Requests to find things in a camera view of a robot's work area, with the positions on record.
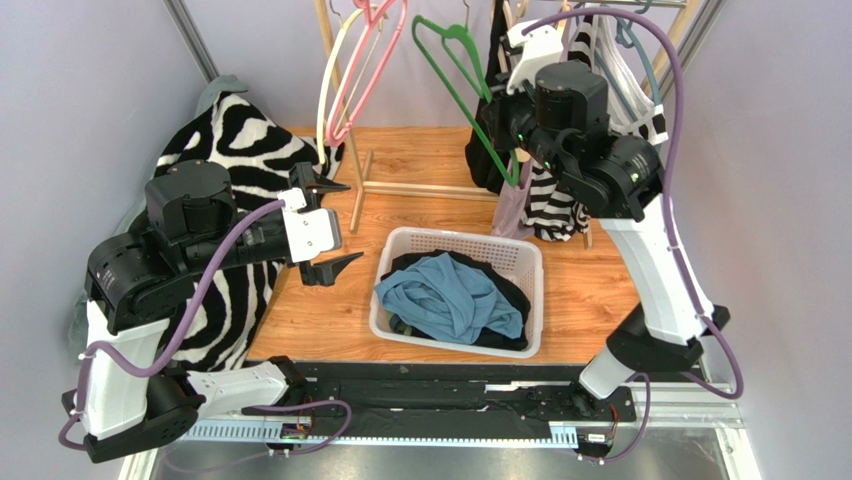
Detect pink hanger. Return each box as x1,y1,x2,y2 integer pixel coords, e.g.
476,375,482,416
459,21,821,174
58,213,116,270
318,0,409,147

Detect green hanger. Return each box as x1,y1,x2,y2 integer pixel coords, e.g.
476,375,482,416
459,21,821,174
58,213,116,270
411,14,522,189

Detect lilac ribbed tank top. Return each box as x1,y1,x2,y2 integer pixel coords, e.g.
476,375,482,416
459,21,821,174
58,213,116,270
490,161,534,240

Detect blue ribbed tank top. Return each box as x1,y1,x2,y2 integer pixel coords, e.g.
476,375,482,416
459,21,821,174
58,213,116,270
373,252,527,346

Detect cream plastic hanger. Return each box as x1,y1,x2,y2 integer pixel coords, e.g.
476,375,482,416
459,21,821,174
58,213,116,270
315,1,362,166

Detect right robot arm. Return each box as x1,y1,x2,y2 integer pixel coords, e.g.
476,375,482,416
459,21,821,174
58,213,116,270
483,61,730,402

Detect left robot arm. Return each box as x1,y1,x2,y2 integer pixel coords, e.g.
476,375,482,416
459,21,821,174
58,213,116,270
62,161,353,463

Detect black white striped tank top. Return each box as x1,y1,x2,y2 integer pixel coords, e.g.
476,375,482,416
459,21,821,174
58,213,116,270
521,16,669,241

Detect zebra print blanket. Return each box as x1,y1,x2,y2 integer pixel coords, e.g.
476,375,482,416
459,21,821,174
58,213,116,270
154,92,346,372

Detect wooden clothes rack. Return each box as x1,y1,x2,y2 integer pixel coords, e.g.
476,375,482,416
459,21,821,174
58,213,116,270
312,0,707,251

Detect white perforated plastic basket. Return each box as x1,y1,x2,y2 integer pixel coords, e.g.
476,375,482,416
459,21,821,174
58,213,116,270
368,227,544,359

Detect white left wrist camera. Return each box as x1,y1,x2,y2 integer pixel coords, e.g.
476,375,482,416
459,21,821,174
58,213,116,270
276,188,343,263

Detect teal wire hanger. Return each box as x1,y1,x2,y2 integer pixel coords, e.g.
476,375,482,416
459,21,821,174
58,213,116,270
591,16,662,122

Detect black mounting rail base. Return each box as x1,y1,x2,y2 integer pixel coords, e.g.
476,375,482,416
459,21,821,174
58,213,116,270
151,359,743,461

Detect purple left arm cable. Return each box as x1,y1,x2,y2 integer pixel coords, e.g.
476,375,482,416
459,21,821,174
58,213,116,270
57,199,288,453

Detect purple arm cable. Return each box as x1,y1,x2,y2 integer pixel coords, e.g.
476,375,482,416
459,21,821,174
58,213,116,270
57,199,288,453
519,6,745,401

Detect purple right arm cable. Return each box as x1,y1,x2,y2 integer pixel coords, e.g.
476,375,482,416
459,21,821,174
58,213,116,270
519,6,745,401

